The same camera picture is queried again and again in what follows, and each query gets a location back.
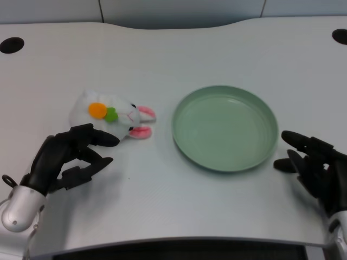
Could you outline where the green round plate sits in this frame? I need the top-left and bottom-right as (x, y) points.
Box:
(171, 84), (280, 174)

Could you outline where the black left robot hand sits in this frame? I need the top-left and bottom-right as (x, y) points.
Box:
(19, 123), (120, 196)

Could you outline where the black table cable hole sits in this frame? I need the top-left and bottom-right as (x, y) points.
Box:
(0, 37), (25, 54)
(331, 28), (347, 46)

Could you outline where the white rabbit doll with carrot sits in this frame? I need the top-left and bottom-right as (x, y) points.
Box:
(67, 88), (158, 142)

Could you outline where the dark robot torso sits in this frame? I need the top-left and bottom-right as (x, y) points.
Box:
(51, 237), (326, 260)

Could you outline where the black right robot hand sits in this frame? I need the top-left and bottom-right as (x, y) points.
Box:
(273, 131), (347, 218)

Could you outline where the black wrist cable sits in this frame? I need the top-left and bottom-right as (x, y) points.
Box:
(2, 175), (16, 188)

